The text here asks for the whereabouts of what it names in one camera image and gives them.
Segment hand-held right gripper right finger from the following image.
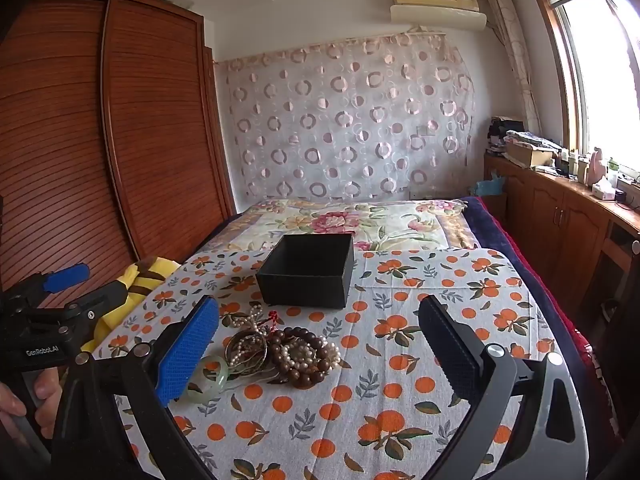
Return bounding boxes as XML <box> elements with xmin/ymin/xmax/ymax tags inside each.
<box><xmin>417</xmin><ymin>295</ymin><xmax>588</xmax><ymax>480</ymax></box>

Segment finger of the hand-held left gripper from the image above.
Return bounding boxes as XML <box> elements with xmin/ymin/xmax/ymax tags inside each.
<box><xmin>62</xmin><ymin>280</ymin><xmax>127</xmax><ymax>322</ymax></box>
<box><xmin>27</xmin><ymin>263</ymin><xmax>92</xmax><ymax>297</ymax></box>

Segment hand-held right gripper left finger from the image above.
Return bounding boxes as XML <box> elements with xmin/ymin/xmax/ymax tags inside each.
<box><xmin>50</xmin><ymin>295</ymin><xmax>221</xmax><ymax>480</ymax></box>

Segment pale green jade bangle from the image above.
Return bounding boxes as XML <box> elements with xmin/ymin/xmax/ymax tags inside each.
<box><xmin>187</xmin><ymin>355</ymin><xmax>231</xmax><ymax>405</ymax></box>

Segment thin metal bangles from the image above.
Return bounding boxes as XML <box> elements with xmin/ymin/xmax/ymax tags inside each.
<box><xmin>224</xmin><ymin>330</ymin><xmax>275</xmax><ymax>377</ymax></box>

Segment tan bead necklace red cord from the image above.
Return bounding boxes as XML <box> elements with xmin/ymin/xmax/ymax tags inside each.
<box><xmin>235</xmin><ymin>305</ymin><xmax>282</xmax><ymax>347</ymax></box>

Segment pearl bracelet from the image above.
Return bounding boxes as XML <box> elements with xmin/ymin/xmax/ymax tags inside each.
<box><xmin>277</xmin><ymin>337</ymin><xmax>342</xmax><ymax>370</ymax></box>

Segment brown wooden bead bracelet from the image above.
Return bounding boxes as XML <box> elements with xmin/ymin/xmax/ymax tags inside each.
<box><xmin>267</xmin><ymin>327</ymin><xmax>343</xmax><ymax>390</ymax></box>

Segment black jewelry box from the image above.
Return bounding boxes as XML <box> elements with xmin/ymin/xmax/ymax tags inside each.
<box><xmin>255</xmin><ymin>232</ymin><xmax>356</xmax><ymax>309</ymax></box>

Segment person's left hand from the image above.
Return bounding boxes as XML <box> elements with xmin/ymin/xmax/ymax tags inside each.
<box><xmin>0</xmin><ymin>367</ymin><xmax>65</xmax><ymax>431</ymax></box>

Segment yellow plush toy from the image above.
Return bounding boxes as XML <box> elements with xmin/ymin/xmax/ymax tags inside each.
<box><xmin>82</xmin><ymin>256</ymin><xmax>181</xmax><ymax>353</ymax></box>

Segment orange fruit print cloth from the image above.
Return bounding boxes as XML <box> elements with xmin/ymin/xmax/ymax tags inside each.
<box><xmin>92</xmin><ymin>247</ymin><xmax>568</xmax><ymax>480</ymax></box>

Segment dark blue blanket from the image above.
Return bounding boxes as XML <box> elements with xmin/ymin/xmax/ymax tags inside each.
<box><xmin>465</xmin><ymin>195</ymin><xmax>601</xmax><ymax>411</ymax></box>

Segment wooden wardrobe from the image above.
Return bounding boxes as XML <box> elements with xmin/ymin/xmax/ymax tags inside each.
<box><xmin>0</xmin><ymin>0</ymin><xmax>236</xmax><ymax>311</ymax></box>

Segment floral quilt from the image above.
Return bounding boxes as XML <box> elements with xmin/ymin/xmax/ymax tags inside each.
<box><xmin>200</xmin><ymin>199</ymin><xmax>471</xmax><ymax>253</ymax></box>

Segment blue tissue box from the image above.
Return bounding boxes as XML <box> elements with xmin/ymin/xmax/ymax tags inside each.
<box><xmin>470</xmin><ymin>170</ymin><xmax>506</xmax><ymax>199</ymax></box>

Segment wooden cabinet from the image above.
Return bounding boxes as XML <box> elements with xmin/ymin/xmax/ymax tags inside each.
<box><xmin>482</xmin><ymin>152</ymin><xmax>640</xmax><ymax>351</ymax></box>

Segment cardboard box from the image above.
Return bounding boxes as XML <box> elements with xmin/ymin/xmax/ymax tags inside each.
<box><xmin>502</xmin><ymin>140</ymin><xmax>556</xmax><ymax>169</ymax></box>

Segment stack of dark clothes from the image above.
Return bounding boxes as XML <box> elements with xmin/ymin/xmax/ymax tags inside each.
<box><xmin>487</xmin><ymin>116</ymin><xmax>526</xmax><ymax>158</ymax></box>

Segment folded patterned fabric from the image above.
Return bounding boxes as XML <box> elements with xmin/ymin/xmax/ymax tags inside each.
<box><xmin>505</xmin><ymin>130</ymin><xmax>564</xmax><ymax>151</ymax></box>

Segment pink figurine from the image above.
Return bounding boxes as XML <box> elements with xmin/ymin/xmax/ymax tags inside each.
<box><xmin>587</xmin><ymin>147</ymin><xmax>609</xmax><ymax>184</ymax></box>

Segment wooden framed window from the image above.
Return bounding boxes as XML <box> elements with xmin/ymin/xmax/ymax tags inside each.
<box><xmin>530</xmin><ymin>0</ymin><xmax>640</xmax><ymax>181</ymax></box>

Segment patterned window curtain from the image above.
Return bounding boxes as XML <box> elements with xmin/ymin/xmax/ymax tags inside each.
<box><xmin>484</xmin><ymin>0</ymin><xmax>543</xmax><ymax>133</ymax></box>

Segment beige air conditioner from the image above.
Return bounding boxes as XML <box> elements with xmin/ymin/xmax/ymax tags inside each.
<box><xmin>390</xmin><ymin>0</ymin><xmax>488</xmax><ymax>31</ymax></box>

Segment circle patterned wall curtain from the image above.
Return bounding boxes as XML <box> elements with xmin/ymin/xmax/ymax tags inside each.
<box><xmin>215</xmin><ymin>30</ymin><xmax>478</xmax><ymax>201</ymax></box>

